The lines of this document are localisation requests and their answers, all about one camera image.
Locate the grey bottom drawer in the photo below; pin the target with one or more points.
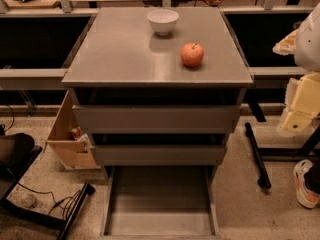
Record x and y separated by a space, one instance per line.
159 203

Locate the grey drawer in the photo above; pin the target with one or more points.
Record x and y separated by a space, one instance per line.
159 203
158 155
157 119

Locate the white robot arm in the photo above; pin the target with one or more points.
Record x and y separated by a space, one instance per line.
302 97

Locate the grey drawer cabinet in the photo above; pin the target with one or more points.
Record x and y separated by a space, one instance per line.
122 62

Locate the grey top drawer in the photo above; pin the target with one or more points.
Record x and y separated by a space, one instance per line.
157 119

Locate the grey middle drawer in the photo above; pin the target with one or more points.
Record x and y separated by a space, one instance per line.
158 155

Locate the red apple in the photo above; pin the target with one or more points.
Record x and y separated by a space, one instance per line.
192 54

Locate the red snack packet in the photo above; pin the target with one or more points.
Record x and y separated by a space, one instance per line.
76 133

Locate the white ceramic bowl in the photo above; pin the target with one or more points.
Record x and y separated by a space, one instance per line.
162 21

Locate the cardboard box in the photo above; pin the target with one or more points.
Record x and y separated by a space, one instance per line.
73 153

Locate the black stand base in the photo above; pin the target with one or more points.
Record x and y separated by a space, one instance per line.
308 151

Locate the clear plastic bottle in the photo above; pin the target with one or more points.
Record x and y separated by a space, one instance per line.
31 202

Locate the white sneaker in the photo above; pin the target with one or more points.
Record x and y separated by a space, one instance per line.
305 197

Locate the black cart frame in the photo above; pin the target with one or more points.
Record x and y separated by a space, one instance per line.
17 153

